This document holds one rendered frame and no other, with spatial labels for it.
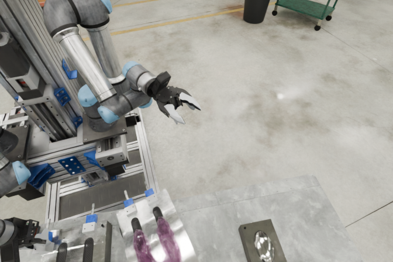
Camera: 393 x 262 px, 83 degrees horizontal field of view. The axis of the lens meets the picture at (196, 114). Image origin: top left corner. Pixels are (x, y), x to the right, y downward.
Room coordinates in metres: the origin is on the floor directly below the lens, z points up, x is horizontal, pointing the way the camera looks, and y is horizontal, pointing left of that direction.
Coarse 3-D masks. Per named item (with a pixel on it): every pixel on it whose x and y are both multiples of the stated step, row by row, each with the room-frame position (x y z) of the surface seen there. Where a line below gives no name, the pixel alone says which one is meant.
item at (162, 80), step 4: (164, 72) 0.55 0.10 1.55; (160, 76) 0.53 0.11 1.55; (164, 76) 0.53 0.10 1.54; (168, 76) 0.54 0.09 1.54; (156, 80) 0.52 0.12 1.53; (160, 80) 0.52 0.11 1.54; (164, 80) 0.52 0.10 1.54; (168, 80) 0.53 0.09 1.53; (156, 84) 0.53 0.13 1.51; (160, 84) 0.52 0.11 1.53; (164, 84) 0.53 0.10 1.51; (152, 88) 0.56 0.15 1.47; (156, 88) 0.54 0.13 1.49; (160, 88) 0.54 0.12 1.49; (156, 92) 0.54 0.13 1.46
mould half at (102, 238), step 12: (72, 228) 0.27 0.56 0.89; (96, 228) 0.27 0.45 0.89; (108, 228) 0.28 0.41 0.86; (60, 240) 0.22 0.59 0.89; (72, 240) 0.22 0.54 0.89; (84, 240) 0.22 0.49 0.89; (96, 240) 0.22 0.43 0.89; (108, 240) 0.23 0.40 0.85; (72, 252) 0.18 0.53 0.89; (96, 252) 0.18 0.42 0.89; (108, 252) 0.18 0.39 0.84
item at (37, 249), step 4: (48, 220) 0.29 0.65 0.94; (48, 224) 0.27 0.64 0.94; (48, 228) 0.26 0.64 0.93; (52, 232) 0.24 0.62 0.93; (52, 236) 0.23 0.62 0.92; (52, 244) 0.20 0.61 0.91; (36, 248) 0.18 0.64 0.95; (40, 248) 0.18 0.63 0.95; (44, 248) 0.18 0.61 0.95; (48, 248) 0.18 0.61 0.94; (52, 248) 0.19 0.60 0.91; (36, 252) 0.17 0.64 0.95; (40, 252) 0.17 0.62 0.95; (44, 252) 0.17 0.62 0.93; (48, 252) 0.17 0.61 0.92; (52, 252) 0.17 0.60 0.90
